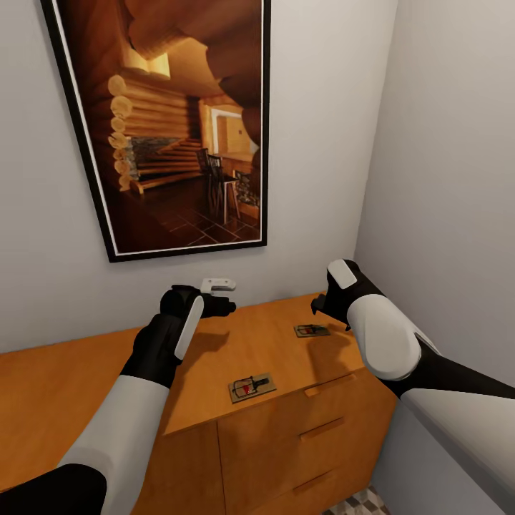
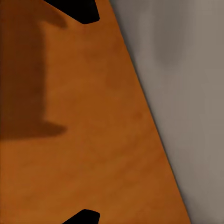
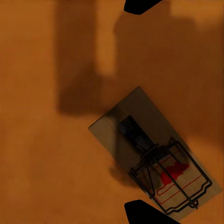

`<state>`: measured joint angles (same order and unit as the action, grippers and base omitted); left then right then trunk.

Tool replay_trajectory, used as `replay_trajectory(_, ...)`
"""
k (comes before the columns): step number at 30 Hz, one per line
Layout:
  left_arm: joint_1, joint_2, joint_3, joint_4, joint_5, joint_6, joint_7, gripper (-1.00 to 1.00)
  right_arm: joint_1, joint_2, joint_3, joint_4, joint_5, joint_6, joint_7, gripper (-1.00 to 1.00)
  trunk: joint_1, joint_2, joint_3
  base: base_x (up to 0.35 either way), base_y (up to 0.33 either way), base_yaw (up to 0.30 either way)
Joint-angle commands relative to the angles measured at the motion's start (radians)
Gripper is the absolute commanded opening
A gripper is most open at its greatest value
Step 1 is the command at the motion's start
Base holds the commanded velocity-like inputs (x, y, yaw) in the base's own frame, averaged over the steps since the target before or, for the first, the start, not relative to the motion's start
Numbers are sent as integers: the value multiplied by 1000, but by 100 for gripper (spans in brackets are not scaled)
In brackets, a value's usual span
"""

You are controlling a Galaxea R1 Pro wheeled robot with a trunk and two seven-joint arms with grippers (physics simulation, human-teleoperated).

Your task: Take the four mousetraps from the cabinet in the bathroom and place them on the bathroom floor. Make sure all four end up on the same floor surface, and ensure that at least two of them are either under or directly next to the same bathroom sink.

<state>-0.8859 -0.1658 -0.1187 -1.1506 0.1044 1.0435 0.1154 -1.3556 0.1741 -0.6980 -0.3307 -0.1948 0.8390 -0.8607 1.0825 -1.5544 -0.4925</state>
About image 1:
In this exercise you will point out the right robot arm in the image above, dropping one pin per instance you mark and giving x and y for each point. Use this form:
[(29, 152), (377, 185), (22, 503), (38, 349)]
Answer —
[(470, 414)]

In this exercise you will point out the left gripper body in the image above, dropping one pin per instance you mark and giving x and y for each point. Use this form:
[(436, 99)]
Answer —
[(218, 306)]

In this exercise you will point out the mousetrap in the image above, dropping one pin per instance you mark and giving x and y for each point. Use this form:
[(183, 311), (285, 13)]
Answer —
[(311, 330), (251, 387)]

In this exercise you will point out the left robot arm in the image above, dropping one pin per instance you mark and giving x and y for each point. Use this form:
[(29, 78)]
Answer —
[(103, 472)]

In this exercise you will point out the picture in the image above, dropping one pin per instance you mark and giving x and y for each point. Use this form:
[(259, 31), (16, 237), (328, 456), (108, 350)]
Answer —
[(170, 102)]

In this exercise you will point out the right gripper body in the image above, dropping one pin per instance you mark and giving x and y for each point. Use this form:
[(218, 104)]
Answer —
[(323, 304)]

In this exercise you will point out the cabinet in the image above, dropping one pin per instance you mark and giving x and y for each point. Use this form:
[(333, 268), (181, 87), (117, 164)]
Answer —
[(298, 450)]

